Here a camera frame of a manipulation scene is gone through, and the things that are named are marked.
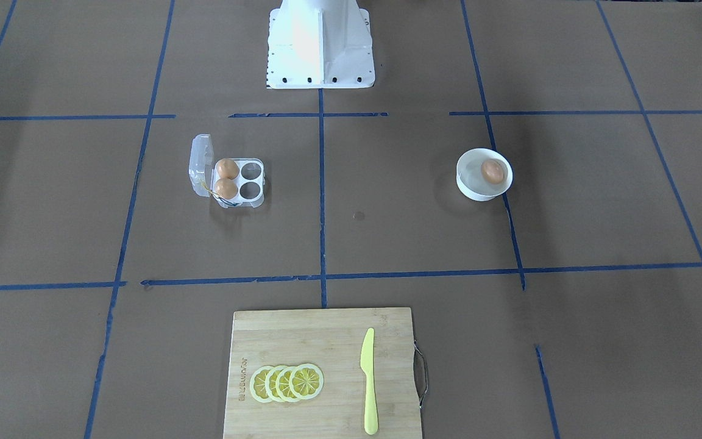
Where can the brown egg from bowl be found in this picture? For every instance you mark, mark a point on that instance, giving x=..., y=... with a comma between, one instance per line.
x=493, y=171

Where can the clear plastic egg box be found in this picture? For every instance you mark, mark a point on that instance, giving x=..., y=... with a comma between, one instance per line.
x=201, y=171

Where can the brown egg front tray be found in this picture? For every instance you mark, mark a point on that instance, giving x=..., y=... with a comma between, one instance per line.
x=225, y=189

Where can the brown egg tray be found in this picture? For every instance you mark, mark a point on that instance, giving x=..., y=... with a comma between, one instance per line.
x=225, y=189
x=227, y=169

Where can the brown egg rear tray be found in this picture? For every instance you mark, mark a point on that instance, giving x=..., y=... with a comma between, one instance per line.
x=227, y=169

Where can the white round bowl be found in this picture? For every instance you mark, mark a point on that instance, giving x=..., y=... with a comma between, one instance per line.
x=469, y=179

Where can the bamboo cutting board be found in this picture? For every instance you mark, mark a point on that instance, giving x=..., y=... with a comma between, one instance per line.
x=332, y=340

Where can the lemon slice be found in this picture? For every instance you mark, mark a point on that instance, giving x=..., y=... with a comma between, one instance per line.
x=282, y=385
x=271, y=383
x=259, y=385
x=306, y=381

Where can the yellow plastic knife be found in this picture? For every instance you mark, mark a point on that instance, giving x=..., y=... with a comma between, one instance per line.
x=370, y=405

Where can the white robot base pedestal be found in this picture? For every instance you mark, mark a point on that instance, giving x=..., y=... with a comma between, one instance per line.
x=320, y=44

